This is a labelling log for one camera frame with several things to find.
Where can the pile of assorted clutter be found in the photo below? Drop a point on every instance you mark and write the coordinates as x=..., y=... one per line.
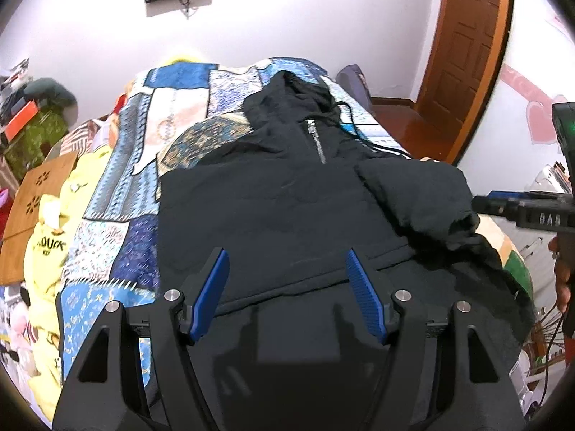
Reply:
x=13, y=81

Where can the orange box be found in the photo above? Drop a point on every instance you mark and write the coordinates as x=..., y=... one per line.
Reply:
x=20, y=119

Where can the brown wooden door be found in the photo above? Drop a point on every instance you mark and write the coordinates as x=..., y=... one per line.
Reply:
x=471, y=31

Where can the purple bag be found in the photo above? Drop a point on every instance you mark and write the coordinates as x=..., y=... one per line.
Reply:
x=355, y=83

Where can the black zip hoodie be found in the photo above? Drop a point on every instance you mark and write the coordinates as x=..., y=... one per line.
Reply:
x=278, y=206

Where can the brown striped cloth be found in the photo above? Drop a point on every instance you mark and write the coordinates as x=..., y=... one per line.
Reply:
x=83, y=134

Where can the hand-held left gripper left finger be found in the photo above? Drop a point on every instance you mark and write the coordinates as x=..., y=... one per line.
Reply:
x=214, y=278

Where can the blue patchwork blanket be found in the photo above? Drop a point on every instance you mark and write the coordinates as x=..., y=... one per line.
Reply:
x=130, y=242

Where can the green patterned box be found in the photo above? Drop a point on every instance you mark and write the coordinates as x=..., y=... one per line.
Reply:
x=33, y=141

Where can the dark green cushion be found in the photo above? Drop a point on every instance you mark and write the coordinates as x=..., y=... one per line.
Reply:
x=49, y=92

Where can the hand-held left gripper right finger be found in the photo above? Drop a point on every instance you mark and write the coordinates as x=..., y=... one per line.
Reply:
x=361, y=278

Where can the person's right hand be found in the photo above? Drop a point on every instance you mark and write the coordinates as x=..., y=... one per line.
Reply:
x=561, y=274

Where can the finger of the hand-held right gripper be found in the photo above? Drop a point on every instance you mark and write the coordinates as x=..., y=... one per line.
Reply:
x=494, y=204

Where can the yellow printed cloth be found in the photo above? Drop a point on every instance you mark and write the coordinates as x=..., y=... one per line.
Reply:
x=49, y=251

